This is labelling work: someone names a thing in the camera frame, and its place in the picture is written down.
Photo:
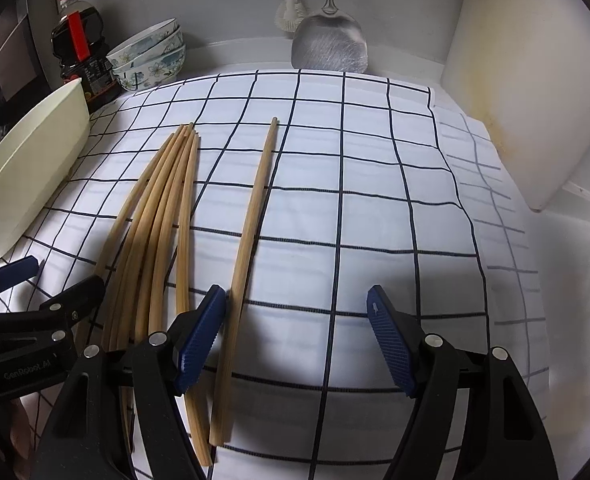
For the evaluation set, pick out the white cutting board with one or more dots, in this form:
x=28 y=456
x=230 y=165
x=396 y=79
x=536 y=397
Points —
x=525 y=85

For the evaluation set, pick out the metal spatula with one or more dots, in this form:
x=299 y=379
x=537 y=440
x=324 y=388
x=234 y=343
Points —
x=330 y=45

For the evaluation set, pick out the single wooden chopstick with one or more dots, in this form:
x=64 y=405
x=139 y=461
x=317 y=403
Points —
x=247 y=240

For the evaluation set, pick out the pile of wooden chopsticks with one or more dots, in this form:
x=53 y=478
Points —
x=150 y=240

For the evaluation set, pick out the black range hood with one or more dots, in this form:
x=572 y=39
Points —
x=10 y=70

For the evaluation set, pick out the large cream bowl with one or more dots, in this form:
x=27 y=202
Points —
x=30 y=160

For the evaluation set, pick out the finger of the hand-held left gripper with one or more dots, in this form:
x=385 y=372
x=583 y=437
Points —
x=17 y=269
x=85 y=295

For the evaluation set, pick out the dark sauce bottle red cap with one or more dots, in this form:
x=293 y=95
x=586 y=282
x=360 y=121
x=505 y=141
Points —
x=62 y=55

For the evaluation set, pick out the white black-checked cloth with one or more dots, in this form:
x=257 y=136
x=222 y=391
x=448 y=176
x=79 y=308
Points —
x=350 y=160

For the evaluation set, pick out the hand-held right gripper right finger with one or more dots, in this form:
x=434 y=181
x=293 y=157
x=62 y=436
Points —
x=390 y=335

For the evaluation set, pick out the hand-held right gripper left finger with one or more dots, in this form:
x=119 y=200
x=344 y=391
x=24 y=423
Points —
x=200 y=335

